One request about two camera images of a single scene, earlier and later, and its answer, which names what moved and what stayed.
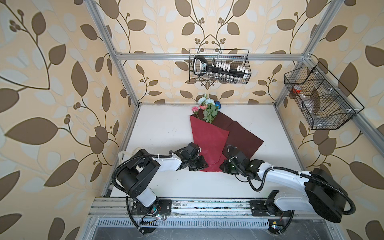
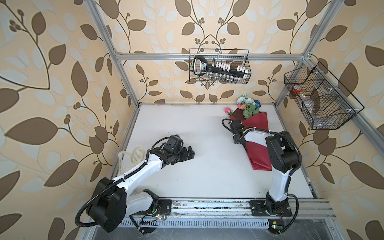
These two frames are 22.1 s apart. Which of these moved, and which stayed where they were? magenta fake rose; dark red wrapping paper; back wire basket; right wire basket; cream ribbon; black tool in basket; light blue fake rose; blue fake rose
Moved: blue fake rose; dark red wrapping paper; magenta fake rose; light blue fake rose
Stayed: right wire basket; back wire basket; black tool in basket; cream ribbon
